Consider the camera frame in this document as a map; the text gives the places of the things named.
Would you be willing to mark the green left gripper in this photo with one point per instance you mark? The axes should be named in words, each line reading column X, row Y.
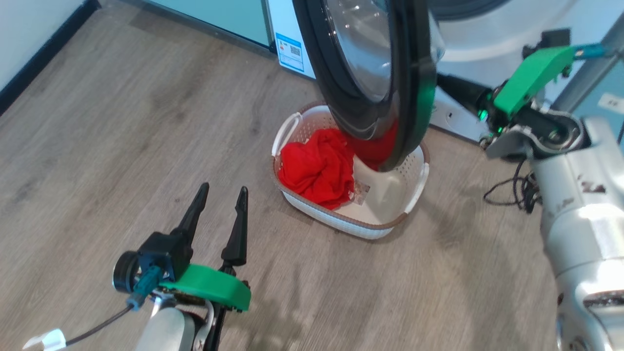
column 214, row 285

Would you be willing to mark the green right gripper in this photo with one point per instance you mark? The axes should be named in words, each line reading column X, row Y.
column 531, row 78

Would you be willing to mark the black round glass washer door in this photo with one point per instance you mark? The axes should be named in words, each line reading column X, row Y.
column 414, row 73

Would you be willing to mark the red garment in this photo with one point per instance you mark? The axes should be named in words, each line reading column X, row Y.
column 317, row 165

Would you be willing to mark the white front-load washing machine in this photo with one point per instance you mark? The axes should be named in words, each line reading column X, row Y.
column 487, row 39

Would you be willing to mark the white perforated laundry basket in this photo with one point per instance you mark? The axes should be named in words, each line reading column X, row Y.
column 390, row 195

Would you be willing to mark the paper basket label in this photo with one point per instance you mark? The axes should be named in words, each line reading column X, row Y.
column 360, row 191

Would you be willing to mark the blue energy label sticker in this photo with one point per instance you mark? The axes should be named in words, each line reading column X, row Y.
column 290, row 52

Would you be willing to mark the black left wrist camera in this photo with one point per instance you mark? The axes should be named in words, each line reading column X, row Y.
column 163, row 253

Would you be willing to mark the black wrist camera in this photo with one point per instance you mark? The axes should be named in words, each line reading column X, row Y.
column 163, row 253
column 553, row 39

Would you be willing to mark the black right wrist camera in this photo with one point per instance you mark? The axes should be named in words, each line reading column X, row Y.
column 553, row 39

